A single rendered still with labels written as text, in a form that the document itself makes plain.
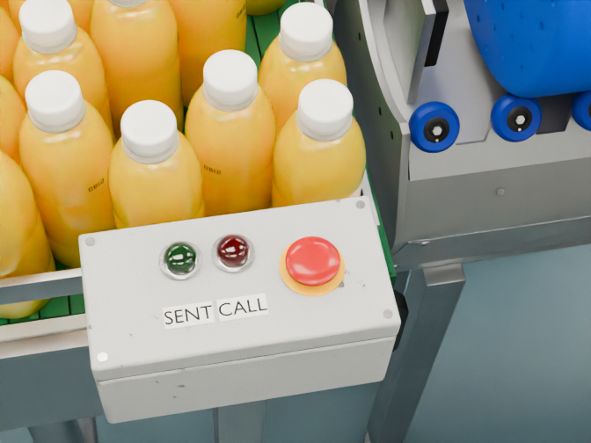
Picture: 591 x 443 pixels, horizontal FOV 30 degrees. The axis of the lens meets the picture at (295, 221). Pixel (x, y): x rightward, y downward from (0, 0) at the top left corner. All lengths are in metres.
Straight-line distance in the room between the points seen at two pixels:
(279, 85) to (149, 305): 0.23
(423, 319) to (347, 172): 0.55
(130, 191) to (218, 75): 0.11
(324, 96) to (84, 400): 0.40
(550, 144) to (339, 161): 0.28
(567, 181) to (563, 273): 0.99
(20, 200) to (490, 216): 0.46
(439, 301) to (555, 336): 0.69
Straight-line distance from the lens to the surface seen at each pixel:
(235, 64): 0.81
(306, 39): 0.83
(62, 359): 0.95
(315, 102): 0.79
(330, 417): 1.86
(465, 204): 1.04
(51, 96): 0.80
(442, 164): 1.00
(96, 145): 0.83
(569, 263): 2.06
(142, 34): 0.89
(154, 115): 0.79
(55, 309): 0.95
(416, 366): 1.50
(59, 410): 1.06
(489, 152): 1.01
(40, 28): 0.84
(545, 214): 1.09
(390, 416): 1.66
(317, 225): 0.75
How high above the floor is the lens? 1.74
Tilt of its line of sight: 60 degrees down
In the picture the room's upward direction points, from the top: 5 degrees clockwise
